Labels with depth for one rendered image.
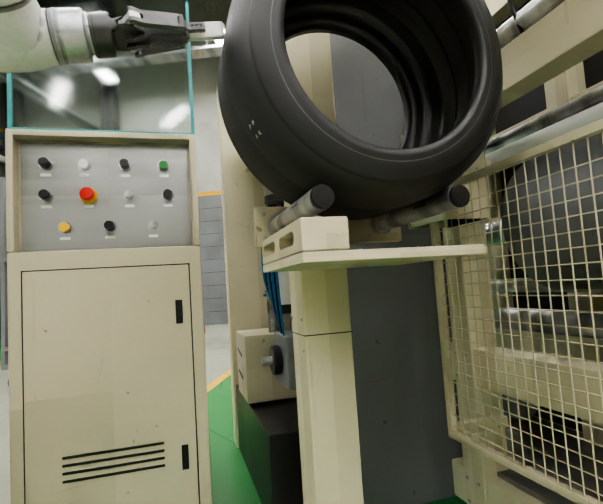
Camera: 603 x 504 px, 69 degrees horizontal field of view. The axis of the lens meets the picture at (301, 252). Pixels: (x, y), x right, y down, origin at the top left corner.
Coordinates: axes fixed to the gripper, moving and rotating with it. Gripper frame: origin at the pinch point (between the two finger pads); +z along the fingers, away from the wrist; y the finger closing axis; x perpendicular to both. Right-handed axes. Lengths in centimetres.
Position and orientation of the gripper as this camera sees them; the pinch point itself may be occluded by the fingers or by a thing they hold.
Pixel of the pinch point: (205, 31)
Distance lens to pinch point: 95.5
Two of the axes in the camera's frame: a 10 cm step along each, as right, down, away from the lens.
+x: 2.0, 9.8, -0.4
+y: -2.7, 0.9, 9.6
